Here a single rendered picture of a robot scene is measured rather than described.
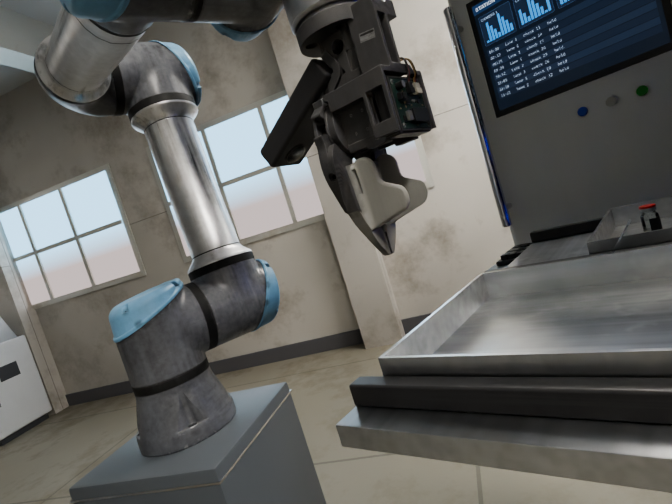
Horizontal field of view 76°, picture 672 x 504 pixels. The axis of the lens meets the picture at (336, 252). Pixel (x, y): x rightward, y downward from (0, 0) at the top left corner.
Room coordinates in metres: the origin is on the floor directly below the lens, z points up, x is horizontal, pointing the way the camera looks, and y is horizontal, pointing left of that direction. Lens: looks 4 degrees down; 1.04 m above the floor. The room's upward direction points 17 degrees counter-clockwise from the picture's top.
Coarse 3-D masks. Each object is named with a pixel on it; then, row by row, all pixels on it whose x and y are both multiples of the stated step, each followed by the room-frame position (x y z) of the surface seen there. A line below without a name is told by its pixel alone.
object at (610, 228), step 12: (636, 204) 0.73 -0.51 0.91; (660, 204) 0.70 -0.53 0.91; (612, 216) 0.74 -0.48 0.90; (624, 216) 0.74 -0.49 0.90; (636, 216) 0.73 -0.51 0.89; (660, 216) 0.71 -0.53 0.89; (600, 228) 0.63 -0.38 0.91; (612, 228) 0.72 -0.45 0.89; (624, 228) 0.72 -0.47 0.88; (636, 228) 0.69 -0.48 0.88; (588, 240) 0.56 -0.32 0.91; (600, 240) 0.54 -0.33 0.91; (612, 240) 0.54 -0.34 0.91; (624, 240) 0.53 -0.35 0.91; (636, 240) 0.52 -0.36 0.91; (648, 240) 0.51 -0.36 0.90; (660, 240) 0.51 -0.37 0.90; (600, 252) 0.55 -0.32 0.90
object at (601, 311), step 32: (608, 256) 0.47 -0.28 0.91; (640, 256) 0.45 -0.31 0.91; (480, 288) 0.55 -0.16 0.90; (512, 288) 0.54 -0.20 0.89; (544, 288) 0.52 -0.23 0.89; (576, 288) 0.49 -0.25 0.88; (608, 288) 0.46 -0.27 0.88; (640, 288) 0.43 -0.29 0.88; (448, 320) 0.47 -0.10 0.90; (480, 320) 0.48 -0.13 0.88; (512, 320) 0.45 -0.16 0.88; (544, 320) 0.42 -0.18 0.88; (576, 320) 0.40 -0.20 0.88; (608, 320) 0.38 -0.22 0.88; (640, 320) 0.36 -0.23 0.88; (416, 352) 0.41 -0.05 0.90; (448, 352) 0.42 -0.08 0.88; (480, 352) 0.39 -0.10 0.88; (512, 352) 0.30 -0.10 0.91; (544, 352) 0.28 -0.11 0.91; (576, 352) 0.27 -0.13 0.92; (608, 352) 0.25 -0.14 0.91; (640, 352) 0.24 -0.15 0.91
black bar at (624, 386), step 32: (352, 384) 0.37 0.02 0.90; (384, 384) 0.34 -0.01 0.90; (416, 384) 0.33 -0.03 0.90; (448, 384) 0.31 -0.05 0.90; (480, 384) 0.29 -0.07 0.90; (512, 384) 0.28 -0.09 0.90; (544, 384) 0.27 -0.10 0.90; (576, 384) 0.26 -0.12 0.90; (608, 384) 0.25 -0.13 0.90; (640, 384) 0.24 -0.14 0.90; (544, 416) 0.27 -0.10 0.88; (576, 416) 0.25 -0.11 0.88; (608, 416) 0.24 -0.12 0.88; (640, 416) 0.23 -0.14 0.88
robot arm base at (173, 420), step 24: (168, 384) 0.62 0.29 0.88; (192, 384) 0.64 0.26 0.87; (216, 384) 0.67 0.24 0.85; (144, 408) 0.62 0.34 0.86; (168, 408) 0.61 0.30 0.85; (192, 408) 0.62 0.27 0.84; (216, 408) 0.64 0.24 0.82; (144, 432) 0.62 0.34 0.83; (168, 432) 0.60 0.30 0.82; (192, 432) 0.61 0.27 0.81
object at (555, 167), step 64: (448, 0) 1.22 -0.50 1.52; (512, 0) 1.11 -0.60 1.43; (576, 0) 1.02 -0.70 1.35; (640, 0) 0.94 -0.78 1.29; (512, 64) 1.14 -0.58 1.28; (576, 64) 1.04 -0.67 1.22; (640, 64) 0.96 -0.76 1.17; (512, 128) 1.17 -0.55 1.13; (576, 128) 1.07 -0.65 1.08; (640, 128) 0.98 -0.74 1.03; (512, 192) 1.20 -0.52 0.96; (576, 192) 1.09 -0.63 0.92; (640, 192) 1.00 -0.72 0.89
